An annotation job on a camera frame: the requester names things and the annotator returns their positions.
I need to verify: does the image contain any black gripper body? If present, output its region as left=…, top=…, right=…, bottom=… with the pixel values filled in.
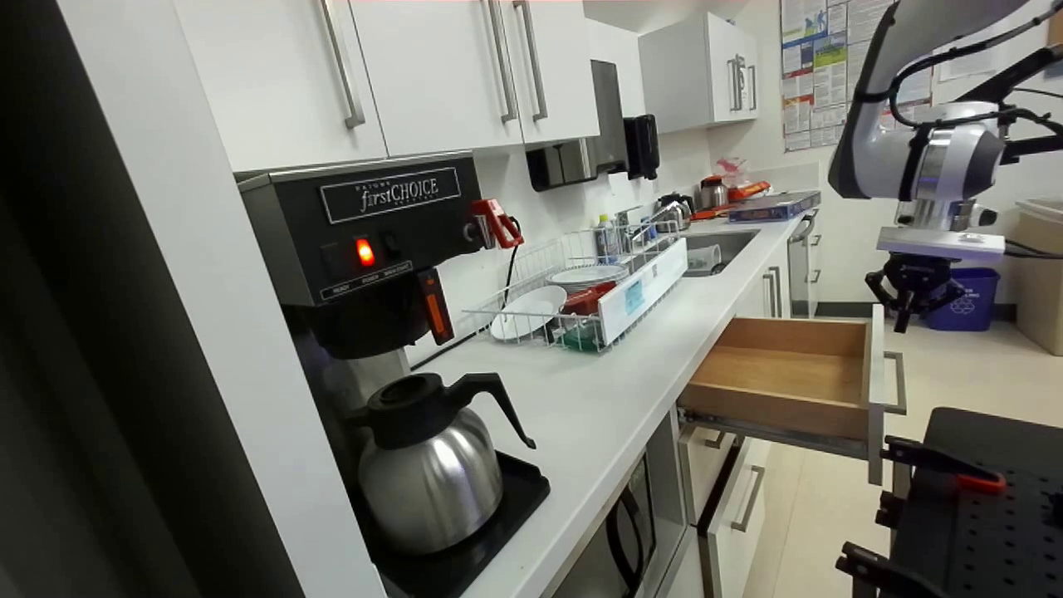
left=871, top=252, right=976, bottom=305

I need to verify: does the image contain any white drawer with wooden inside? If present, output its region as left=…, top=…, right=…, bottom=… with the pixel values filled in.
left=676, top=303, right=913, bottom=488

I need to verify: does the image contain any white middle drawer front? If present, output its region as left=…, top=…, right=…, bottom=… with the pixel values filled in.
left=683, top=423, right=748, bottom=526

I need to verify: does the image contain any white bottom drawer front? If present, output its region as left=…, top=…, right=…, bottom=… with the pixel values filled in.
left=694, top=435, right=774, bottom=598

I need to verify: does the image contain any blue recycling bin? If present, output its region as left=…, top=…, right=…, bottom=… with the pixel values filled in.
left=917, top=261, right=1005, bottom=336

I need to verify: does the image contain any beige trash bin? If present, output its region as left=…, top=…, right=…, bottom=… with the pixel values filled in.
left=1014, top=196, right=1063, bottom=358

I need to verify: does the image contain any blue flat tray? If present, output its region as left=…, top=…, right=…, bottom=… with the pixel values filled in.
left=727, top=188, right=824, bottom=225

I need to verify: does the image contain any orange packet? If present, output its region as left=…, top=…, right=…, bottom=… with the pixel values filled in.
left=722, top=174, right=777, bottom=210

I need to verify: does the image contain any steel sink basin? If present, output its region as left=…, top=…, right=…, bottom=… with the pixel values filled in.
left=683, top=224, right=766, bottom=278

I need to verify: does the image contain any black perforated robot table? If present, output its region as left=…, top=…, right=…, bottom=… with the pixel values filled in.
left=886, top=401, right=1063, bottom=598

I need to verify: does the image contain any white dish rack blue label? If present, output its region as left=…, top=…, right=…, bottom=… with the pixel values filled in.
left=550, top=231, right=694, bottom=354

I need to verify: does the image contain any black soap dispenser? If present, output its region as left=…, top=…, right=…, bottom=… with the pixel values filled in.
left=621, top=111, right=665, bottom=184

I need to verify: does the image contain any blue dish soap bottle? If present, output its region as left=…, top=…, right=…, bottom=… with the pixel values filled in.
left=588, top=210, right=626, bottom=268

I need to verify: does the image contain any red item in rack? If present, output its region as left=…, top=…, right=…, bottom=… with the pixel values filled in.
left=561, top=278, right=621, bottom=320

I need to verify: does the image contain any white bowl in rack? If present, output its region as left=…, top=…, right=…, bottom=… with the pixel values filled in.
left=550, top=258, right=626, bottom=296

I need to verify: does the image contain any grey paper towel dispenser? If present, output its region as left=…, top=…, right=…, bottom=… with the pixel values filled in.
left=523, top=55, right=630, bottom=196

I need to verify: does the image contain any white plate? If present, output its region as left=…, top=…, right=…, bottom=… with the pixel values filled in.
left=489, top=281, right=571, bottom=347

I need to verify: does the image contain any built-in microwave oven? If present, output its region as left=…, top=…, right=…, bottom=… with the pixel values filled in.
left=550, top=406, right=698, bottom=598

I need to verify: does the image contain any steel coffee carafe black lid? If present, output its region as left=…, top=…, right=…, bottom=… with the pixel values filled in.
left=341, top=368, right=541, bottom=559

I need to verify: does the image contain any black steel coffee maker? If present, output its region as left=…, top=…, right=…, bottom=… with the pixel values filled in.
left=237, top=154, right=556, bottom=598

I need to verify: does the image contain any refrigerator with dark side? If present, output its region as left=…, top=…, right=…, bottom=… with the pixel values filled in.
left=0, top=0, right=391, bottom=598

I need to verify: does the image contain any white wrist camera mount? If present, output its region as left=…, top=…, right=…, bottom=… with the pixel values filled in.
left=874, top=224, right=1010, bottom=268

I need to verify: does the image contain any white base cabinet with handles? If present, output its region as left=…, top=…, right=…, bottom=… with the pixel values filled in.
left=738, top=207, right=831, bottom=324

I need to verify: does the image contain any red handled black clamp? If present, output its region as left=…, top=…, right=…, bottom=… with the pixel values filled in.
left=881, top=431, right=1014, bottom=497

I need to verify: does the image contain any black camera on stand arm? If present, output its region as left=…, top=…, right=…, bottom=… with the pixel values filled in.
left=973, top=39, right=1063, bottom=168

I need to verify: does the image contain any small white wall cabinet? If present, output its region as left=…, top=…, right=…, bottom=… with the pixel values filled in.
left=634, top=9, right=766, bottom=136

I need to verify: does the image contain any white wall cabinet door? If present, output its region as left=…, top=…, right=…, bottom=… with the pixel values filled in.
left=171, top=0, right=391, bottom=175
left=505, top=0, right=606, bottom=148
left=346, top=0, right=525, bottom=161

